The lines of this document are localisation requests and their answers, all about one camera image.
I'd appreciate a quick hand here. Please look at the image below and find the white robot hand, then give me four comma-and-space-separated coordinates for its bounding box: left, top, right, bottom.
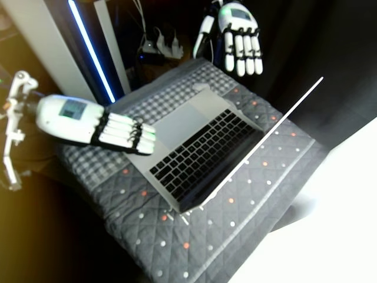
193, 0, 264, 77
35, 94, 157, 156

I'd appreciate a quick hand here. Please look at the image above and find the silver laptop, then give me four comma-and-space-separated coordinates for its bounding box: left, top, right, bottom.
125, 76, 325, 215

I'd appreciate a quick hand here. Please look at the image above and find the white power strip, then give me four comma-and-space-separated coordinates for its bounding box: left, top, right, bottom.
155, 27, 185, 60

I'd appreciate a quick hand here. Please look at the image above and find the blue-white light strip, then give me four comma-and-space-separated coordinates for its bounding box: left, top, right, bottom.
67, 0, 117, 104

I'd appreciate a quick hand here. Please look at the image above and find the white pillar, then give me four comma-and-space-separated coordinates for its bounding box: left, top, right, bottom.
0, 0, 98, 103

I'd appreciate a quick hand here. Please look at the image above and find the white upright panel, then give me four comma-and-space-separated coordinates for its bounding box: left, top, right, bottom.
93, 0, 132, 96

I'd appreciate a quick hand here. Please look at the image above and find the black box with blue light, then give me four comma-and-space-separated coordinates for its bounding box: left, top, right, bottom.
136, 32, 166, 65

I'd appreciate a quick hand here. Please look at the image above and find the black curtain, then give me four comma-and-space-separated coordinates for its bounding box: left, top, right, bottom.
256, 0, 377, 148

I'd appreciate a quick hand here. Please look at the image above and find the grey quilted dotted quilt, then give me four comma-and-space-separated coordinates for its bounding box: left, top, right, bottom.
57, 57, 325, 283

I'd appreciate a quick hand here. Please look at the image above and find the white board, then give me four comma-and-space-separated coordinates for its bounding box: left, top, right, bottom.
228, 117, 377, 283

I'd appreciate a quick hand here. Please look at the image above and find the white cable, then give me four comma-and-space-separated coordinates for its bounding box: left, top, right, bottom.
131, 0, 148, 37

